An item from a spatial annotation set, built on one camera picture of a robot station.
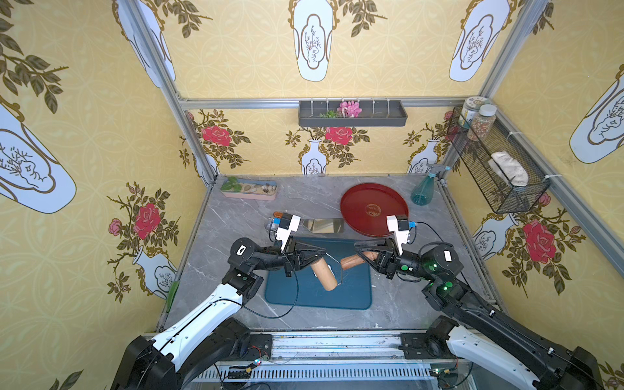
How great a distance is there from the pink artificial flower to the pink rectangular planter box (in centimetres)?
47

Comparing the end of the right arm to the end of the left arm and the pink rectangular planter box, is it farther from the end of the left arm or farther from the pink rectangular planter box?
the pink rectangular planter box

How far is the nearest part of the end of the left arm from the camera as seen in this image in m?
0.58

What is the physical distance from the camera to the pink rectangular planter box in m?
1.14

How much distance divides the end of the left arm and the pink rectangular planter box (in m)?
0.56
